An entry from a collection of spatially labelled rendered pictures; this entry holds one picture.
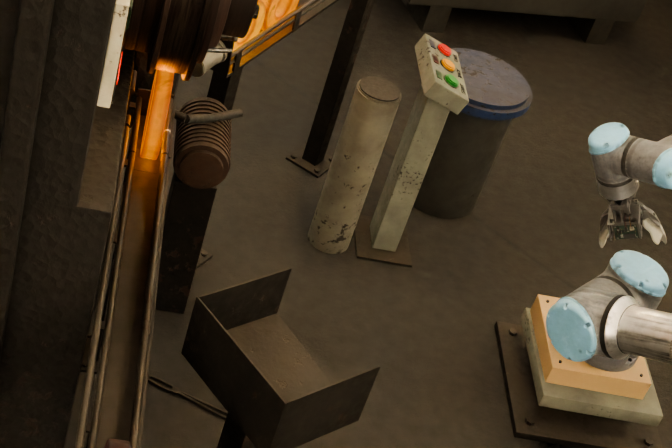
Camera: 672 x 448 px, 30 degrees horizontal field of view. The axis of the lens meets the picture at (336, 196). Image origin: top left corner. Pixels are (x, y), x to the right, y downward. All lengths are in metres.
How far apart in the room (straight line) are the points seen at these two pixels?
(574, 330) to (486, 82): 0.94
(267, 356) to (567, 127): 2.39
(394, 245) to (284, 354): 1.32
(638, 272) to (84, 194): 1.51
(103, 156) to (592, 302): 1.29
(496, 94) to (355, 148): 0.51
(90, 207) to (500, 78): 1.87
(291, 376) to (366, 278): 1.24
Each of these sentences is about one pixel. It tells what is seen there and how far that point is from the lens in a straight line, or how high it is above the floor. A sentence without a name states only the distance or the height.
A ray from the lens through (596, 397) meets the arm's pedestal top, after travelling 3.21.
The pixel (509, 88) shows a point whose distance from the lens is 3.62.
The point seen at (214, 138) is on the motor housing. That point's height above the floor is 0.53.
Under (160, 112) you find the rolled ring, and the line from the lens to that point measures 2.39.
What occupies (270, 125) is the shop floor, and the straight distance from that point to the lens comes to 3.90.
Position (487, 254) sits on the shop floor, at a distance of 3.69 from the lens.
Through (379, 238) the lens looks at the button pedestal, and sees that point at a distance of 3.51.
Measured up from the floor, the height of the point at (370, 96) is 0.52.
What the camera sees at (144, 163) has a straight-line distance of 2.50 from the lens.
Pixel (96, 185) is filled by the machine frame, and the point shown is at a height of 0.87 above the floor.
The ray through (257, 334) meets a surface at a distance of 2.27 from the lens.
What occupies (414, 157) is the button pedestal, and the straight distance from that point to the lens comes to 3.35.
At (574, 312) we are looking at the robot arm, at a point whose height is 0.42.
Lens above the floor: 2.14
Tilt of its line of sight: 36 degrees down
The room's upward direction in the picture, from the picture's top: 19 degrees clockwise
